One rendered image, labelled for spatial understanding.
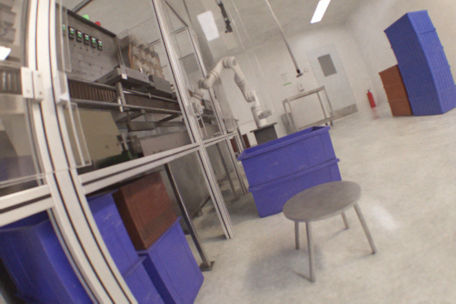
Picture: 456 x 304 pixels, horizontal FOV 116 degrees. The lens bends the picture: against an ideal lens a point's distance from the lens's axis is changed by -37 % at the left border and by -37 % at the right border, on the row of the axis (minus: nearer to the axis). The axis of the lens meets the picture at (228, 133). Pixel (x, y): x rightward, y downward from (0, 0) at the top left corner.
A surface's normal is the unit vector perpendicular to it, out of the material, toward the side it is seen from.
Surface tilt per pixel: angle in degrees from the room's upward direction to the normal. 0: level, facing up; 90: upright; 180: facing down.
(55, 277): 90
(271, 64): 90
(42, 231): 90
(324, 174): 90
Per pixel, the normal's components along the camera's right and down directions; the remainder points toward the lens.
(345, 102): -0.17, 0.04
